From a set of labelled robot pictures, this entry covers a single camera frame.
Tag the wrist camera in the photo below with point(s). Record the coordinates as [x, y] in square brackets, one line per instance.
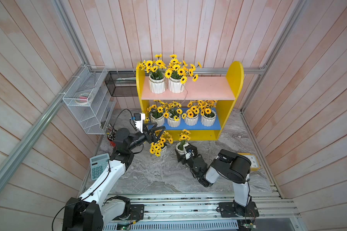
[189, 155]
[138, 120]

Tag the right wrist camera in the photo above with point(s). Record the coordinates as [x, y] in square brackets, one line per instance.
[189, 155]

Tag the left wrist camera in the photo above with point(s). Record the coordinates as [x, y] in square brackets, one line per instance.
[138, 120]

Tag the black mesh basket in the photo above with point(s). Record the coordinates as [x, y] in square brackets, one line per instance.
[121, 83]

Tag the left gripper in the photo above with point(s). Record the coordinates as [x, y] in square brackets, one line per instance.
[153, 138]

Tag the sunflower pot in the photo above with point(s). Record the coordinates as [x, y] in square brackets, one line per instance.
[159, 147]
[191, 115]
[173, 112]
[184, 138]
[155, 71]
[155, 112]
[178, 73]
[208, 115]

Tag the yellow two-tier shelf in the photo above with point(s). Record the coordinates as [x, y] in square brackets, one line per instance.
[225, 90]

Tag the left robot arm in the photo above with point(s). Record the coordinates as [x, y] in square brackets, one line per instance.
[89, 212]

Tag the red pen holder cup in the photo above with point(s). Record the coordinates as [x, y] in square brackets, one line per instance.
[111, 134]

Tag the light blue calculator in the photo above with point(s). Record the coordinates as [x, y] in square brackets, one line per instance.
[98, 165]

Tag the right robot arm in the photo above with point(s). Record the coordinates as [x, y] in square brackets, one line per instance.
[229, 165]

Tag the white wire mesh rack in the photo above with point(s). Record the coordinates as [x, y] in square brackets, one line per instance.
[94, 117]

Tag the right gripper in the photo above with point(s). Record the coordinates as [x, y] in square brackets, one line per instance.
[180, 159]

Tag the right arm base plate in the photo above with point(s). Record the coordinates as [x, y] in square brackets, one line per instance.
[232, 210]

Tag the yellow alarm clock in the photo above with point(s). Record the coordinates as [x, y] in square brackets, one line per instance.
[253, 159]

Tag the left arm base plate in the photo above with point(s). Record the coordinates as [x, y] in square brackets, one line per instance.
[133, 213]

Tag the tape roll in rack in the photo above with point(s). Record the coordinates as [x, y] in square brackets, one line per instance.
[84, 98]

